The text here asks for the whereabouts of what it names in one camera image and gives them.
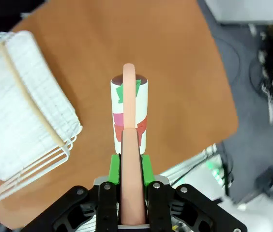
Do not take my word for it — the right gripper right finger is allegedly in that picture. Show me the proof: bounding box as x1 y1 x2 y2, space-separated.
140 154 248 232

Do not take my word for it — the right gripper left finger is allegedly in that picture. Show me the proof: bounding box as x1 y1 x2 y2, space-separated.
22 154 121 232

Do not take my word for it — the black floor foot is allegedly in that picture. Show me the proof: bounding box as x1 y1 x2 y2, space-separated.
254 166 273 203

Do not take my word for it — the white side table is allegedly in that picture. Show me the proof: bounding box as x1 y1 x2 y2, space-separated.
204 0 273 24

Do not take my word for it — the silver aluminium table frame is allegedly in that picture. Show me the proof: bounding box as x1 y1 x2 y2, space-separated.
160 144 226 192

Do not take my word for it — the white wire dish rack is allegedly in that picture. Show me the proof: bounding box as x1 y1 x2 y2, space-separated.
0 30 83 206

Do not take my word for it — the black cable bundle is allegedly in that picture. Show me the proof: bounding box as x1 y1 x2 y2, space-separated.
247 24 273 128

